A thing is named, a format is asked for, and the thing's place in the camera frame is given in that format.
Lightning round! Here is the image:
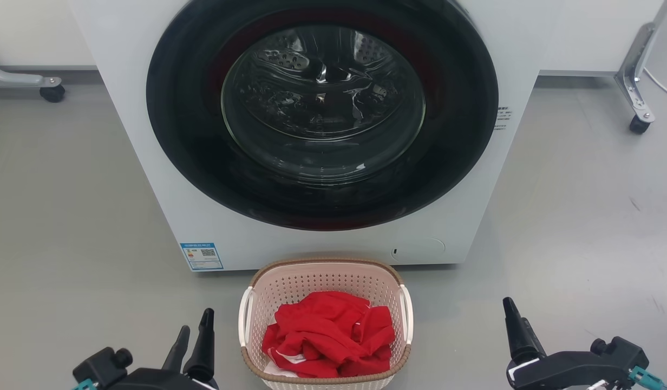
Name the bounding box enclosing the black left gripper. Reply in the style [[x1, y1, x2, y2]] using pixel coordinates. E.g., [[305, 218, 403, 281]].
[[72, 308, 220, 390]]

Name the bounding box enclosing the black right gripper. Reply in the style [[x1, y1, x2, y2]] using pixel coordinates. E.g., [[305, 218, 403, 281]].
[[502, 297, 650, 390]]

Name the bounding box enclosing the cream perforated laundry basket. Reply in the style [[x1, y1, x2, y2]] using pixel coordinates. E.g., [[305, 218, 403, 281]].
[[238, 257, 414, 390]]

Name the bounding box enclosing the white cloth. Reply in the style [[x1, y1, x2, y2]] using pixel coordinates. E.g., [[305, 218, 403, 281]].
[[263, 360, 299, 378]]

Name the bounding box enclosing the blue energy label sticker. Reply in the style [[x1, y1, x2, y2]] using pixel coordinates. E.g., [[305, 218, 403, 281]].
[[180, 242, 224, 271]]

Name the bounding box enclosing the red garment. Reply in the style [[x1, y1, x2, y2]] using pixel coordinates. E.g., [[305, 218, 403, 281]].
[[261, 291, 396, 379]]

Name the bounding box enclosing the round white filter cover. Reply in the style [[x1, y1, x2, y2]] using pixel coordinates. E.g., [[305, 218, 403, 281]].
[[390, 237, 446, 263]]

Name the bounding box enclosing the white front-load washing machine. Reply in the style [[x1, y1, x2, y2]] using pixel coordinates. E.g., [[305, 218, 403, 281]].
[[68, 0, 556, 272]]

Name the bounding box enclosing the round black washing machine door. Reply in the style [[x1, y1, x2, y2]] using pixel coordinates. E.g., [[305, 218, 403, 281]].
[[146, 0, 499, 232]]

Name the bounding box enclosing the thin white cable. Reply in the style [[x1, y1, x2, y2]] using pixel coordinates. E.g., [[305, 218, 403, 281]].
[[644, 67, 667, 103]]

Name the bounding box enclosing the grey metal frame leg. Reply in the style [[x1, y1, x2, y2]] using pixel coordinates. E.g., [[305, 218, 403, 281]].
[[614, 0, 667, 124], [0, 57, 63, 90]]

